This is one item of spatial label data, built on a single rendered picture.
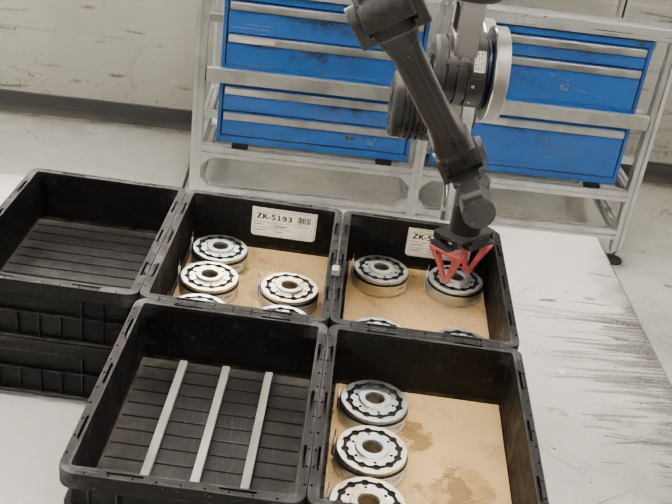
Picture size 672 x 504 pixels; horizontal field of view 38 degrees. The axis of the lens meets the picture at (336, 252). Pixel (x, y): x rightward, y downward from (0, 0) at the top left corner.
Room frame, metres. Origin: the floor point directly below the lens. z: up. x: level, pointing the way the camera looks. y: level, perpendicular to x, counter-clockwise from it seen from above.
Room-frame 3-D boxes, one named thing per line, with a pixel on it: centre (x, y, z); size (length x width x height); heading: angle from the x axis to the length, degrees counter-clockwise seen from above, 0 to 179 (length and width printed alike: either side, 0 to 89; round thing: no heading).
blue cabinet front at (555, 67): (3.39, -0.66, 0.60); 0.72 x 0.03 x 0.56; 94
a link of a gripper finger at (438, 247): (1.55, -0.21, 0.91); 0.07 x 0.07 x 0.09; 47
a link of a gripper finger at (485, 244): (1.57, -0.24, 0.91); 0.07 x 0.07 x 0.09; 47
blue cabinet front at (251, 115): (3.34, 0.14, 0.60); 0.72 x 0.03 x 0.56; 94
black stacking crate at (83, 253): (1.46, 0.45, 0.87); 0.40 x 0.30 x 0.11; 0
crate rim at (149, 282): (1.46, 0.15, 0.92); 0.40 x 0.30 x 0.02; 0
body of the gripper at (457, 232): (1.56, -0.22, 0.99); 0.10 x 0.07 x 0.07; 137
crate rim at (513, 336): (1.46, -0.15, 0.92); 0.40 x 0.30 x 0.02; 0
